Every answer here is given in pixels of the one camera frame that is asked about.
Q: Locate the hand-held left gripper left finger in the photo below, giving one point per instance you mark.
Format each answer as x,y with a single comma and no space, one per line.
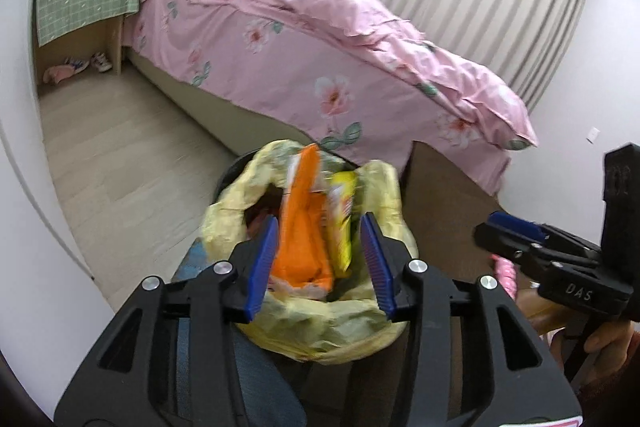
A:
262,272

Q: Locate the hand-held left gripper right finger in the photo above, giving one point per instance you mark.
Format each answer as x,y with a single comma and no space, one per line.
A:
377,272

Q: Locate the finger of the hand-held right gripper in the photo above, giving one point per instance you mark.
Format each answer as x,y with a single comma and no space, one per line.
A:
505,244
515,223

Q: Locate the orange snack bag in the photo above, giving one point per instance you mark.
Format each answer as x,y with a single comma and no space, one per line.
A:
300,232

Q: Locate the yellow snack wrapper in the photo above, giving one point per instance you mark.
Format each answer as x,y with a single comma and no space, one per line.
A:
342,227

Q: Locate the yellow plastic bag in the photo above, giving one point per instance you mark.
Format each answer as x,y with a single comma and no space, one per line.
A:
310,332

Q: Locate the black trash bin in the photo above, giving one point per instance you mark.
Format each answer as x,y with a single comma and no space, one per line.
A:
232,174

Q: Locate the person's right forearm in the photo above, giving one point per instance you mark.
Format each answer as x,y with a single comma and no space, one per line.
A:
615,396

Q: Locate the person's right hand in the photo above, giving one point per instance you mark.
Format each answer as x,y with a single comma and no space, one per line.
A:
617,347

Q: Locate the pink pig toy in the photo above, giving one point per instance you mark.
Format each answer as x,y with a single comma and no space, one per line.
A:
506,279

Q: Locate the person's blue jeans leg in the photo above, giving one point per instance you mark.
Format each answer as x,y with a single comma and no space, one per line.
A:
260,382

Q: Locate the pink floral duvet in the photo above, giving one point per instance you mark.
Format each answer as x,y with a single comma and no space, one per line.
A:
400,57

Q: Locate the bed with pink floral sheet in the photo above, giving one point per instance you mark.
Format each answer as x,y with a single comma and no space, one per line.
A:
225,57

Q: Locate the white sneaker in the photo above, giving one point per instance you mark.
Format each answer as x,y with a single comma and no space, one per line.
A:
100,61
77,66

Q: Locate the wooden nightstand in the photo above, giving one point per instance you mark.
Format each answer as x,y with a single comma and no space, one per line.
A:
116,47

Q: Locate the pink slipper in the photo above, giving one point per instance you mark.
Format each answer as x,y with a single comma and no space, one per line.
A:
57,74

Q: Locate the white wall switch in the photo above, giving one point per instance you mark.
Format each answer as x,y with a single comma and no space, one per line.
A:
593,135

